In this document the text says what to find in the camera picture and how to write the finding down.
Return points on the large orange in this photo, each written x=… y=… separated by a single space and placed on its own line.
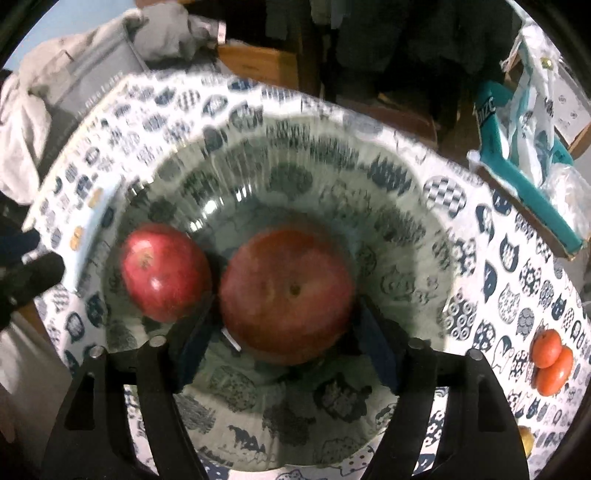
x=556 y=376

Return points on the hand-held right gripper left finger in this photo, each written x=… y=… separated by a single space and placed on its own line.
x=191 y=355

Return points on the large red apple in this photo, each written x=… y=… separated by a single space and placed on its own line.
x=286 y=286

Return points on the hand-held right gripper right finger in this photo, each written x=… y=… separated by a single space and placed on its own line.
x=381 y=355

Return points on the clear glass bowl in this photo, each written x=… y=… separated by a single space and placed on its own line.
x=300 y=207

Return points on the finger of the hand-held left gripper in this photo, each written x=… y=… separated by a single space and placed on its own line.
x=32 y=279
x=16 y=244

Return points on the white printed plastic bag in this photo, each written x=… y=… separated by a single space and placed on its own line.
x=531 y=134

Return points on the grey clothing pile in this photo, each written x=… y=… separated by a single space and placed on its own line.
x=25 y=120

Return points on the dark hanging coats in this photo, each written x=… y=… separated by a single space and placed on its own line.
x=392 y=37

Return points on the clear plastic bag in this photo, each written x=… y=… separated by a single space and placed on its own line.
x=570 y=194

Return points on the small tangerine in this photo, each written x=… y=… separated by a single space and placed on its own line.
x=546 y=346

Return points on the teal cardboard box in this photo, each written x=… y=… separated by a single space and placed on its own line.
x=535 y=203

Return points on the cat print tablecloth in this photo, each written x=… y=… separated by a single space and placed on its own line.
x=508 y=277

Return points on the yellow pear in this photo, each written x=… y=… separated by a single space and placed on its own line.
x=526 y=441

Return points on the wooden cabinet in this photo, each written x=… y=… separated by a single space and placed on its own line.
x=263 y=64

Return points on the white printed box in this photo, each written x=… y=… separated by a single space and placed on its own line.
x=570 y=110

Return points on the small red apple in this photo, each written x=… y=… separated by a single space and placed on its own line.
x=161 y=272

